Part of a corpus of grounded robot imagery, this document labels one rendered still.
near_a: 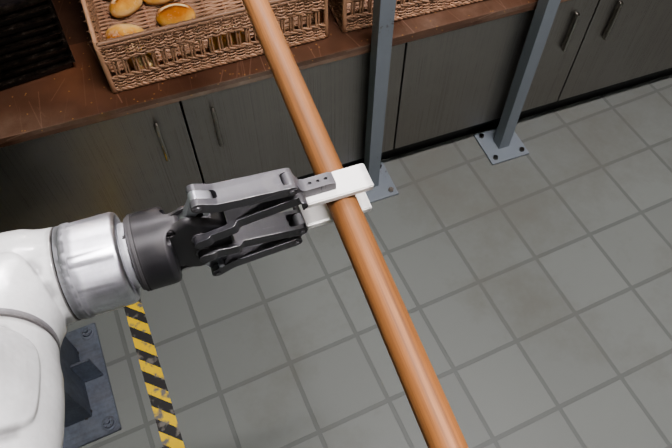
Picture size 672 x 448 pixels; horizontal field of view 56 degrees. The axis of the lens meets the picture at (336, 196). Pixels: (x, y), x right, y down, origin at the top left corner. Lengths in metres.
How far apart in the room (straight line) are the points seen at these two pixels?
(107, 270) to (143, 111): 1.05
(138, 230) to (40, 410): 0.17
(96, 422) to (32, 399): 1.34
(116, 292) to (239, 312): 1.29
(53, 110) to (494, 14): 1.14
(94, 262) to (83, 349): 1.34
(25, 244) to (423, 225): 1.54
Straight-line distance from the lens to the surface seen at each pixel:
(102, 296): 0.60
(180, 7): 1.71
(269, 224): 0.64
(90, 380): 1.88
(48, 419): 0.51
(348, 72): 1.70
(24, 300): 0.58
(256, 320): 1.85
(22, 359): 0.52
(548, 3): 1.81
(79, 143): 1.66
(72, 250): 0.59
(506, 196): 2.12
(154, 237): 0.59
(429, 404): 0.54
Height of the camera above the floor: 1.69
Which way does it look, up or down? 55 degrees down
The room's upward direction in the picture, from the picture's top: straight up
